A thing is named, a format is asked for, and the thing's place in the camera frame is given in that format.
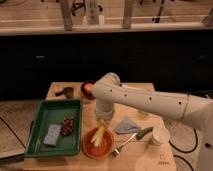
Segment yellow banana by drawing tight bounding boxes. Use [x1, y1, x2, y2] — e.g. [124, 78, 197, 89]
[91, 126, 105, 147]

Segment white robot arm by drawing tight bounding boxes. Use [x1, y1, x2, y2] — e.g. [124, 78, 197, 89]
[92, 72, 213, 171]

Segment red bowl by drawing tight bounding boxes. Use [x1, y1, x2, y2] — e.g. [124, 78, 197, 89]
[82, 128, 114, 160]

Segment dark maroon bowl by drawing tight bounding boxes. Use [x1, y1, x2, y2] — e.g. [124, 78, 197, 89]
[81, 80, 95, 100]

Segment grey blue cloth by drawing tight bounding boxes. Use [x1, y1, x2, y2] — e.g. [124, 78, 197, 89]
[114, 117, 141, 134]

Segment brown pine cone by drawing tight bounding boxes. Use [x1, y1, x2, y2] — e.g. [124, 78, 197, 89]
[60, 117, 74, 136]

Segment green plastic cup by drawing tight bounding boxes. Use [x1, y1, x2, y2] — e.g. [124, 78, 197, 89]
[138, 110, 149, 117]

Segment orange fruit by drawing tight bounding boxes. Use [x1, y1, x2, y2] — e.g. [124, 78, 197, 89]
[84, 83, 93, 92]

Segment green plastic tray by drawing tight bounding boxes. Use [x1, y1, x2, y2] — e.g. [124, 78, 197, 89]
[25, 99, 82, 158]

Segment blue sponge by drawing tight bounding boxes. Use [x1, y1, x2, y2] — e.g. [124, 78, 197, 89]
[43, 124, 61, 146]

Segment white lidded cup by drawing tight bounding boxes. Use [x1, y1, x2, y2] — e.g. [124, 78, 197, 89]
[151, 126, 170, 146]

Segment black cable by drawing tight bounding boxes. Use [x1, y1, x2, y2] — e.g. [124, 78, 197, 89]
[168, 121, 200, 155]

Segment wooden table post right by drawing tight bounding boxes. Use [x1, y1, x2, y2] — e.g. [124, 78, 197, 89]
[122, 0, 133, 29]

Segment wooden table post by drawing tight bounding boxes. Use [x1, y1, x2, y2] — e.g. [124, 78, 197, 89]
[122, 0, 133, 29]
[59, 0, 72, 31]

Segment wooden table post left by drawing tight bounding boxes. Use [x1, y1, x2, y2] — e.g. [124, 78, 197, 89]
[59, 0, 72, 31]

